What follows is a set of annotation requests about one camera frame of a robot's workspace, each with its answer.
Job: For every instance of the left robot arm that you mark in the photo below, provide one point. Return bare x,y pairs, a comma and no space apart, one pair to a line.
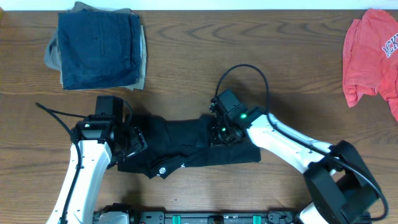
99,142

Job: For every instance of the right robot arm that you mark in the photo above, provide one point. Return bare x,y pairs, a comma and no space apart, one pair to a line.
339,182

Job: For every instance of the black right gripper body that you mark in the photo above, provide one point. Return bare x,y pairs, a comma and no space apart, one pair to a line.
216,134

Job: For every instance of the folded navy blue trousers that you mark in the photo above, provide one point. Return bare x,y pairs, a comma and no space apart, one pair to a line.
99,49

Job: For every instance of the folded khaki beige trousers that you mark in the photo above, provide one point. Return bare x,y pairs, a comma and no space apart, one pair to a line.
52,56

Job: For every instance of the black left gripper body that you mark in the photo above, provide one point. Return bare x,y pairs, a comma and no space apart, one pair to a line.
135,142

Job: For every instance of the red printed t-shirt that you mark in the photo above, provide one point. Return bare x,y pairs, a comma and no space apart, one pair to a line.
370,59

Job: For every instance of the black t-shirt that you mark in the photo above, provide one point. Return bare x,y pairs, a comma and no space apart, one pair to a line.
179,144

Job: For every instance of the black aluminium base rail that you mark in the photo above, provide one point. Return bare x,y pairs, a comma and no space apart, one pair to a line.
217,217

